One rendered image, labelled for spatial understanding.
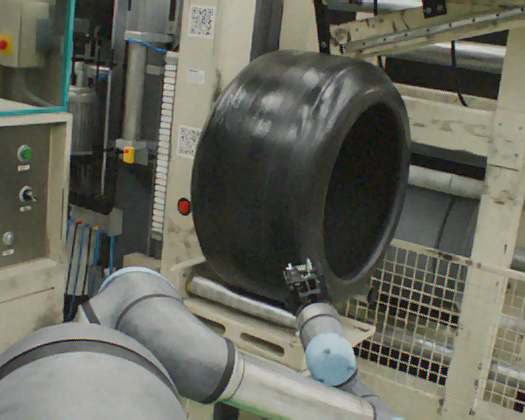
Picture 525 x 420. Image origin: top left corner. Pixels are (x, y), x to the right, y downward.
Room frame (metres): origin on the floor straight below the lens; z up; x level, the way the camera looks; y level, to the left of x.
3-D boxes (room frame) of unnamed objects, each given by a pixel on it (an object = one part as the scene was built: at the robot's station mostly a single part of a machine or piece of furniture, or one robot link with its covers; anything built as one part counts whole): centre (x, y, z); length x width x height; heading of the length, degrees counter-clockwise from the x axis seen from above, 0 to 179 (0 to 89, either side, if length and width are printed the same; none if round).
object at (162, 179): (1.89, 0.24, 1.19); 0.05 x 0.04 x 0.48; 148
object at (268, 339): (1.63, 0.00, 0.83); 0.36 x 0.09 x 0.06; 58
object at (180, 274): (1.85, 0.07, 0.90); 0.40 x 0.03 x 0.10; 148
